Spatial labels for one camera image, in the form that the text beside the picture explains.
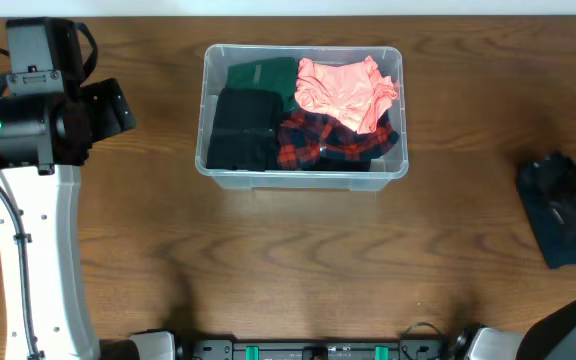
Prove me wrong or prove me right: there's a clear plastic storage bin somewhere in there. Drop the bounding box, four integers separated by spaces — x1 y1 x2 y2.
195 44 409 192

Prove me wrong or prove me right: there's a red plaid flannel shirt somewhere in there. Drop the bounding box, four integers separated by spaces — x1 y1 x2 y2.
277 110 400 170

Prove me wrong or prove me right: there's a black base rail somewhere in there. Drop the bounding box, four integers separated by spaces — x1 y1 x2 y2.
180 339 454 360

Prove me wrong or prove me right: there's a navy garment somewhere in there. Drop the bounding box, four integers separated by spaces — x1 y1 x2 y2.
515 162 576 269

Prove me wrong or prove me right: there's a dark green garment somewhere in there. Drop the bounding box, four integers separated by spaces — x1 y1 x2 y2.
226 57 298 112

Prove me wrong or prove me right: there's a black garment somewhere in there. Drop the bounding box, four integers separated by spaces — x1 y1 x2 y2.
206 88 283 172

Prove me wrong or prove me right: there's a pink garment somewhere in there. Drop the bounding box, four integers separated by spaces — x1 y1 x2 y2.
294 56 399 135

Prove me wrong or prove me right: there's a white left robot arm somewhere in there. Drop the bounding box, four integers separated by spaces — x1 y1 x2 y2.
0 17 136 359

